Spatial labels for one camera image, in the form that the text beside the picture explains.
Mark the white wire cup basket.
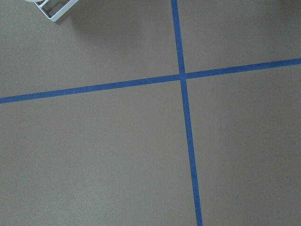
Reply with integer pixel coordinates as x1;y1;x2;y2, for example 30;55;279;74
25;0;79;22

